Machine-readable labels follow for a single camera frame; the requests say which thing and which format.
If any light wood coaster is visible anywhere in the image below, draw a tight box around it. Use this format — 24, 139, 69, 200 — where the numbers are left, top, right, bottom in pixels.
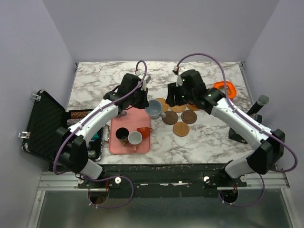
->
173, 122, 190, 137
187, 104, 199, 111

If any light blue cup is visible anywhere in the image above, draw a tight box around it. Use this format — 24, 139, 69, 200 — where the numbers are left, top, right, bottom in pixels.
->
145, 99, 167, 119

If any woven rattan coaster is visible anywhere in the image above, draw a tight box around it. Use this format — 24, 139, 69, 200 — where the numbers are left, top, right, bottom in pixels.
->
170, 104, 187, 113
156, 98, 169, 113

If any dark wood coaster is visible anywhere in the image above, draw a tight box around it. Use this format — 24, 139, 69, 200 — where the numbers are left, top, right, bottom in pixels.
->
162, 111, 178, 125
181, 110, 197, 124

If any white cup brown handle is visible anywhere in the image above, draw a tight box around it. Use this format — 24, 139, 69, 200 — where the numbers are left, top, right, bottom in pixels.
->
128, 131, 143, 152

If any small white cup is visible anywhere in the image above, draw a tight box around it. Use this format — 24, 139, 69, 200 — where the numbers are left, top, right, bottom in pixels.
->
116, 110, 127, 118

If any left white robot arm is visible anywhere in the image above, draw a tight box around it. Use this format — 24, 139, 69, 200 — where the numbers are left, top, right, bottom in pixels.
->
53, 73, 151, 188

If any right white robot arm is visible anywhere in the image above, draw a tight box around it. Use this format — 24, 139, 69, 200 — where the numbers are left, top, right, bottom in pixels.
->
166, 69, 285, 186

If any orange red cup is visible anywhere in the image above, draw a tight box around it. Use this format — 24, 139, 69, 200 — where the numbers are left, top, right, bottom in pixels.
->
136, 127, 153, 139

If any black cup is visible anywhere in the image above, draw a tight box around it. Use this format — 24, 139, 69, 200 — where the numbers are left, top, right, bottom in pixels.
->
115, 127, 129, 146

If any pink plastic tray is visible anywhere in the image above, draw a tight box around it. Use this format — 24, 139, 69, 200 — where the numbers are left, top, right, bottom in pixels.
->
109, 108, 152, 155

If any black microphone stand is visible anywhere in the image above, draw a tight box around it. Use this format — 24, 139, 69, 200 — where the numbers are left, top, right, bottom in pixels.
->
228, 114, 263, 144

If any black grey microphone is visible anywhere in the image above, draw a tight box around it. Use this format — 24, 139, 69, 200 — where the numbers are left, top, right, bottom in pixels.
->
247, 95, 270, 115

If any black poker chip case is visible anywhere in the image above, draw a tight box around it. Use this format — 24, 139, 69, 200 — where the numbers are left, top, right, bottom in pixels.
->
19, 90, 92, 162

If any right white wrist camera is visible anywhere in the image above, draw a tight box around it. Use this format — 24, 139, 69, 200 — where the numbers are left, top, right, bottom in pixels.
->
173, 68, 183, 87

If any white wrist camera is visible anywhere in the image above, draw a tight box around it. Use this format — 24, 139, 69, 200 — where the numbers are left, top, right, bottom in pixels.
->
173, 68, 183, 87
135, 72, 151, 91

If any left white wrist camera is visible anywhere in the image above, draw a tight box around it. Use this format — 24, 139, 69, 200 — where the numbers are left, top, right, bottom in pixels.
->
135, 72, 151, 91

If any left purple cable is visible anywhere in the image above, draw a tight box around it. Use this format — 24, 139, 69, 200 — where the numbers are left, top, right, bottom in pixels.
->
52, 60, 148, 209

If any purple cable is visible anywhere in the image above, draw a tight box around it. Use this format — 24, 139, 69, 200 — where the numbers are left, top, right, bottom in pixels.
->
52, 60, 148, 209
173, 52, 299, 207

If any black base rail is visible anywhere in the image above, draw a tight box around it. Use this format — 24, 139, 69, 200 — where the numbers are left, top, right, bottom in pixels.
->
48, 163, 278, 199

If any aluminium rail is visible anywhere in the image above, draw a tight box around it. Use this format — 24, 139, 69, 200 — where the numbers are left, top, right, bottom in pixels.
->
38, 172, 78, 191

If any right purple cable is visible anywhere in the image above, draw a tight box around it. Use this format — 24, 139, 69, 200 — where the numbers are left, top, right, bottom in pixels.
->
173, 52, 299, 207

